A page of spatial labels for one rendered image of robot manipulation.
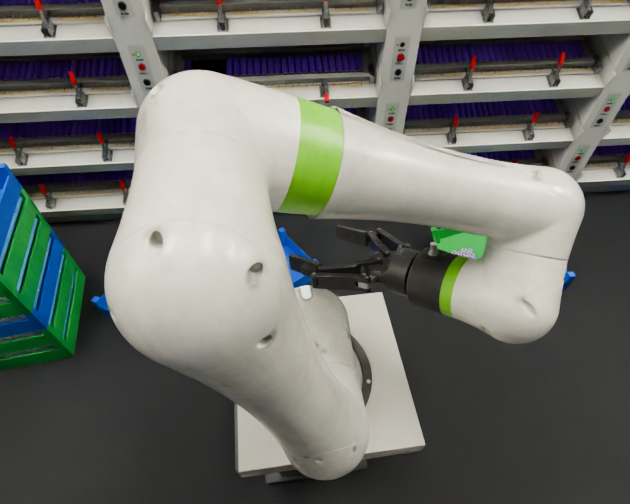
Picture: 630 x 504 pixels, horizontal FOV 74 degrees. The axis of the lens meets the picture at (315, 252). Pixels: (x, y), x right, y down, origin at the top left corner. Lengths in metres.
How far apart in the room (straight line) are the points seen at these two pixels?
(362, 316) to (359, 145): 0.61
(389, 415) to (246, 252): 0.66
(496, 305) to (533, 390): 0.80
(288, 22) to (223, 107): 0.89
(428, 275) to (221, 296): 0.42
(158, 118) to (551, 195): 0.44
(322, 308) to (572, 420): 0.88
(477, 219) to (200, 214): 0.34
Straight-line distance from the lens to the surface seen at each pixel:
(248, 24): 1.25
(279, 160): 0.38
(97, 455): 1.30
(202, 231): 0.26
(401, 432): 0.88
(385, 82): 1.33
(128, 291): 0.27
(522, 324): 0.59
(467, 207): 0.50
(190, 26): 1.27
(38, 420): 1.41
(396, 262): 0.66
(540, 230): 0.58
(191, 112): 0.36
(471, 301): 0.60
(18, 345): 1.41
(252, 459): 0.85
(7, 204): 1.28
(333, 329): 0.67
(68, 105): 1.46
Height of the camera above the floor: 1.15
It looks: 50 degrees down
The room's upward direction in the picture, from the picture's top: straight up
